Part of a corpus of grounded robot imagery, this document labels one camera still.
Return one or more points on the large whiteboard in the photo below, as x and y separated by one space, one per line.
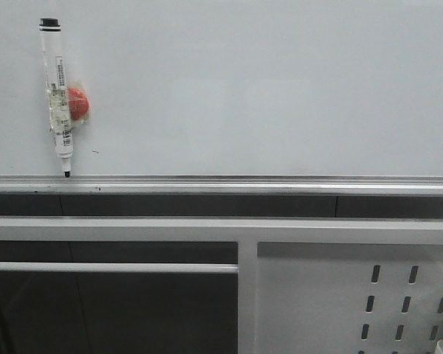
248 96

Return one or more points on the red round magnet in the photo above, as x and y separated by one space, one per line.
78 104

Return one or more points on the white perforated metal panel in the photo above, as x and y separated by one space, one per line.
348 298

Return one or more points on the white whiteboard marker black tip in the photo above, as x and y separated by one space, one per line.
57 92

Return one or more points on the grey whiteboard stand frame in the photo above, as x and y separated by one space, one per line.
247 234

